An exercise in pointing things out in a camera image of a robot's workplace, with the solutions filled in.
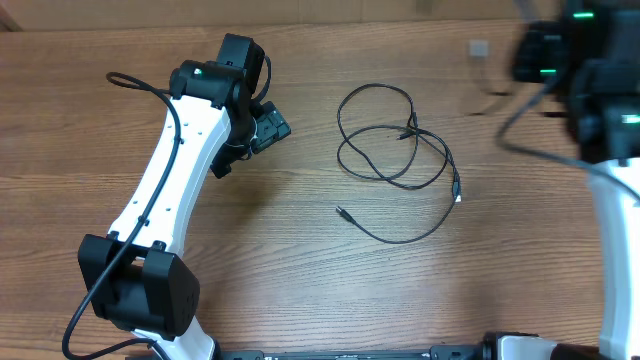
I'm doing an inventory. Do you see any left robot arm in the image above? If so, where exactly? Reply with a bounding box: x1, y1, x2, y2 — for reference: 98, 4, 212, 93
78, 34, 291, 359

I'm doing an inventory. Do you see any black cable bundle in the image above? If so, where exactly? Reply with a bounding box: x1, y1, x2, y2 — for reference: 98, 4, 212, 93
334, 82, 464, 246

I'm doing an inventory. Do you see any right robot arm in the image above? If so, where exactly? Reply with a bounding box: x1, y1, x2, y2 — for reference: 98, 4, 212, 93
491, 1, 639, 359

